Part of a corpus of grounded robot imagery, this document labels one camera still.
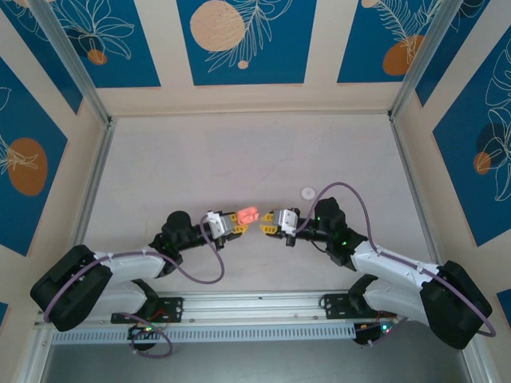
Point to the pink earbud charging case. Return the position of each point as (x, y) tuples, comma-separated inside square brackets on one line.
[(247, 215)]

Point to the white round earbud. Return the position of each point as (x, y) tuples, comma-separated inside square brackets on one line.
[(308, 192)]

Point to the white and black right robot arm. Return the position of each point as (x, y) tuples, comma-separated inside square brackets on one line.
[(391, 263)]

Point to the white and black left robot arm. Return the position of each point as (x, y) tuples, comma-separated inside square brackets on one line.
[(131, 265)]

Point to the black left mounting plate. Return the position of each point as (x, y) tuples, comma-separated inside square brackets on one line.
[(173, 309)]

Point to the black mounting plate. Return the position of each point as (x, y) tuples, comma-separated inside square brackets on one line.
[(173, 309), (335, 306)]

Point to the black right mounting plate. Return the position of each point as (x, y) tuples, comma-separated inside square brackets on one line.
[(335, 306)]

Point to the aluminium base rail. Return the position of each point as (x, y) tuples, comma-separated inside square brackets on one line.
[(259, 305)]

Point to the aluminium side rail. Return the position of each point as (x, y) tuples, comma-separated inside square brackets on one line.
[(407, 167), (96, 179)]

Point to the aluminium frame post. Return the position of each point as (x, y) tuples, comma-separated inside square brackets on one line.
[(423, 60), (72, 68)]

